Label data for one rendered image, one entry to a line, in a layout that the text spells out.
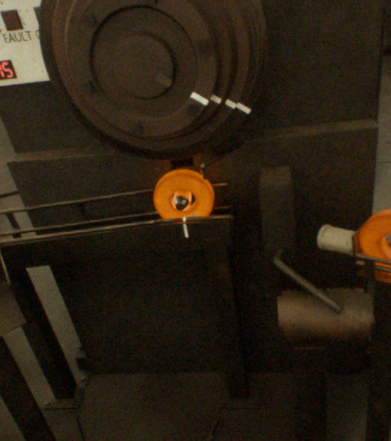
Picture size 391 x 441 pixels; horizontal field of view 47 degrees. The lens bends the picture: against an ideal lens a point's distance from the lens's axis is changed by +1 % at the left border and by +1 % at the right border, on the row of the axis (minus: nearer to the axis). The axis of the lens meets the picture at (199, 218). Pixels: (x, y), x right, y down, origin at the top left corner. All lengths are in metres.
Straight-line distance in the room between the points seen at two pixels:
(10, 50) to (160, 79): 0.46
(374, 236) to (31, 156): 0.89
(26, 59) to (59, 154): 0.24
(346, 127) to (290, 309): 0.46
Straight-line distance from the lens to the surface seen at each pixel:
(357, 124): 1.17
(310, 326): 1.14
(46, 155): 1.30
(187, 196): 1.11
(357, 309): 1.14
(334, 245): 1.08
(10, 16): 1.22
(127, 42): 0.90
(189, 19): 0.88
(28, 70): 1.24
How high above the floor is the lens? 1.31
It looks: 32 degrees down
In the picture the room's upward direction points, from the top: 10 degrees counter-clockwise
